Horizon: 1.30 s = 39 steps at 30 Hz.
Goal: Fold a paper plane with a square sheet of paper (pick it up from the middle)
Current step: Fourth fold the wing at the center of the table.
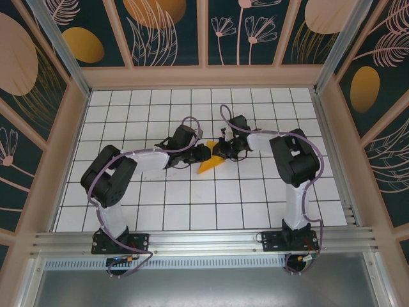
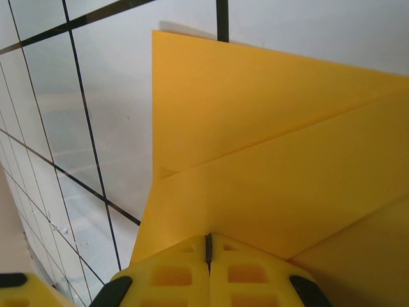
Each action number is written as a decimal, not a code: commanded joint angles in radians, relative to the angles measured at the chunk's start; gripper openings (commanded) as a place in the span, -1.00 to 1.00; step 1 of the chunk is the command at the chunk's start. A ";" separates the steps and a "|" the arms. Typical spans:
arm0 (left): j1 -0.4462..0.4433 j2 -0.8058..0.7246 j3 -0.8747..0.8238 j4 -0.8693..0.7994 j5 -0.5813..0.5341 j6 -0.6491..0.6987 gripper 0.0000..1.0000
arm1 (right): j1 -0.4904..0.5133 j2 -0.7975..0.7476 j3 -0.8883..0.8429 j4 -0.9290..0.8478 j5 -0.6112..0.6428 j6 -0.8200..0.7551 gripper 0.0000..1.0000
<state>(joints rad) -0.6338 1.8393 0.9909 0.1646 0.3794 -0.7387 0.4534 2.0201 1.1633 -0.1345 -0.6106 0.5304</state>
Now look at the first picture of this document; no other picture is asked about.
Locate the grey metal sheet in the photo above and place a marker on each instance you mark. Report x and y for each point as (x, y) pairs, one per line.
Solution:
(204, 288)

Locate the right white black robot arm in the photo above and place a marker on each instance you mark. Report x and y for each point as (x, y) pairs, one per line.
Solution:
(295, 204)

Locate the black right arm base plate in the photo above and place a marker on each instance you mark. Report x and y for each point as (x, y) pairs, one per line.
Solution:
(271, 243)

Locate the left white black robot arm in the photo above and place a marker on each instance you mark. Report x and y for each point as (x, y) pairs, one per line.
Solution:
(150, 161)

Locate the aluminium side rail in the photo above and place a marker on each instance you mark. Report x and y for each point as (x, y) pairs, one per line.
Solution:
(332, 153)

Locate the aluminium corner post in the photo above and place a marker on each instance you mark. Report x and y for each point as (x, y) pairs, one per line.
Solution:
(60, 44)
(342, 41)

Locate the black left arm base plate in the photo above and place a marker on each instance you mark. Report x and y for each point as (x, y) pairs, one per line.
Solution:
(140, 243)

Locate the yellow cloth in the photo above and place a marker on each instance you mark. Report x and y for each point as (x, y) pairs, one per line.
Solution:
(211, 164)

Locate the aluminium mounting rail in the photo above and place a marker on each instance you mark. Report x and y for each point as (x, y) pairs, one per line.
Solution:
(204, 241)

